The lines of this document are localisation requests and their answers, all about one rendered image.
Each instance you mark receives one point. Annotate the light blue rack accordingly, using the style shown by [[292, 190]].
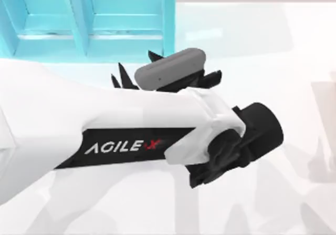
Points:
[[126, 22]]

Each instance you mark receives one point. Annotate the pale grey rounded box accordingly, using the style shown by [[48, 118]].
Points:
[[168, 68]]

